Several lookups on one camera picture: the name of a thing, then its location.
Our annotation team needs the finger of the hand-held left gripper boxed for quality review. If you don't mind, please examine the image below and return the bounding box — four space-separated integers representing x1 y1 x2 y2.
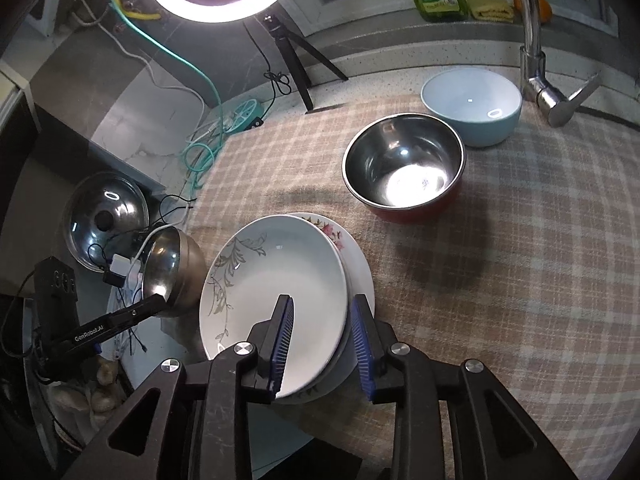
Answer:
117 294 168 325

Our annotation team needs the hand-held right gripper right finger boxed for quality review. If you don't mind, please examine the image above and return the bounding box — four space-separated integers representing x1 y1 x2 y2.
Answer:
350 294 581 480

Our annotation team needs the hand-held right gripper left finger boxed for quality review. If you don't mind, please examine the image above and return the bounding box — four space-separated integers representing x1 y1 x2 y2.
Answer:
82 294 296 480

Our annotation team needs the large steel bowl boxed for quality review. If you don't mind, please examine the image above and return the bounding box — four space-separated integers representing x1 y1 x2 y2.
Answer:
141 226 205 318

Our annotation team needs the pink floral rim plate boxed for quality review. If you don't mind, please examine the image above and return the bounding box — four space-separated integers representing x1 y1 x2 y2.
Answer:
287 212 353 396
320 220 376 406

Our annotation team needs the white leaf print plate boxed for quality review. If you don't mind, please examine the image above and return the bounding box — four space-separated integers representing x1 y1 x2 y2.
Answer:
199 214 349 401

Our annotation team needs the red steel bowl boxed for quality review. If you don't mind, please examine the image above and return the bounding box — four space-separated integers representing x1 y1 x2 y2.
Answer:
342 113 467 223

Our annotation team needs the light blue ceramic bowl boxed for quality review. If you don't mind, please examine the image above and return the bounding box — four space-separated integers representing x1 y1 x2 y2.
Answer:
420 67 523 148

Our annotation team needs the person's left hand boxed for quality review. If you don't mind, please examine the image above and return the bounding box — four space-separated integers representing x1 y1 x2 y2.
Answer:
50 357 123 416

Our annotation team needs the white charger plug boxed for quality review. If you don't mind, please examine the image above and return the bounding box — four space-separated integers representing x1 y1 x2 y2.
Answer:
102 255 143 288

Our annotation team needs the beige plaid cloth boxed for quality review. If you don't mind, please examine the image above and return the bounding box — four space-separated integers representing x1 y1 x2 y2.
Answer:
187 85 640 480

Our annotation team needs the round teal power strip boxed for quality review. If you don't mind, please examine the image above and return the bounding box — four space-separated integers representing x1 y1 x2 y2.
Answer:
220 100 266 136

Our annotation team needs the black tripod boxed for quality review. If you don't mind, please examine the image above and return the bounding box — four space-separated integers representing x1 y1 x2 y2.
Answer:
260 14 349 112

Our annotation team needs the chrome faucet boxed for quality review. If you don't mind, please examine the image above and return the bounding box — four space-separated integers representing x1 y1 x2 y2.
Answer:
510 0 603 128

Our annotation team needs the yellow folded cloth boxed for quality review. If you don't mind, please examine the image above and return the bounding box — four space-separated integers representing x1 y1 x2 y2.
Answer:
466 0 516 23

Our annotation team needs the orange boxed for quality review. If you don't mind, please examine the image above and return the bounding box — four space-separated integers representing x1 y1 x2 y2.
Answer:
513 0 553 23

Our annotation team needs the teal power cable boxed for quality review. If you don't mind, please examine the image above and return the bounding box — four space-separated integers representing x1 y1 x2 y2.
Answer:
107 2 223 191

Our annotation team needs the white cable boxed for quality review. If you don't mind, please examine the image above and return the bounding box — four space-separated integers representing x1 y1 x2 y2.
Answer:
75 0 221 136

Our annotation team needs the black ring light cable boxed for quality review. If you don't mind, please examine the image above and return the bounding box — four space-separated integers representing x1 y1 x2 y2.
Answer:
242 22 293 121

